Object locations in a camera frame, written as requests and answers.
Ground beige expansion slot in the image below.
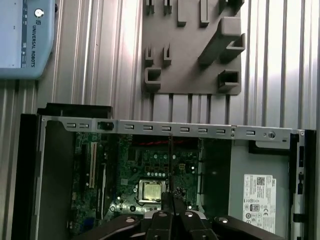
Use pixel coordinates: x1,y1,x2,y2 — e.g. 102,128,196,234
89,142,98,190

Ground black open PC case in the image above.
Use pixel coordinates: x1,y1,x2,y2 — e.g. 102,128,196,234
18,102,320,240

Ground green motherboard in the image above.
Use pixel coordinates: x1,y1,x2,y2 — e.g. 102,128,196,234
72,132,205,226

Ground silver CPU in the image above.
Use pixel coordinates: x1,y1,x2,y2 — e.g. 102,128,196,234
142,181,162,201

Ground grey power supply unit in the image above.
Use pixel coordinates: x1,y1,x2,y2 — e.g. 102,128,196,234
228,147,293,240

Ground grey parts rack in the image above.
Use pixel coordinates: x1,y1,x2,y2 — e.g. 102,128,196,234
141,0,247,97

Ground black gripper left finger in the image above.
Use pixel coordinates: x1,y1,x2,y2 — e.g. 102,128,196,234
72,191,174,240

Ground black expansion slot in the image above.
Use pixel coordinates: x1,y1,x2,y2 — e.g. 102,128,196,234
99,162,108,218

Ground black CPU socket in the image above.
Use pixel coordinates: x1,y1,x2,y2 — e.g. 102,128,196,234
136,176,165,207

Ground pale blue teach pendant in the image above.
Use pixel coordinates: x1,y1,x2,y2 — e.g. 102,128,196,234
0,0,56,81

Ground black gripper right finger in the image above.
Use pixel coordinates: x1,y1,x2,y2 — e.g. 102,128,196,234
173,195,286,240

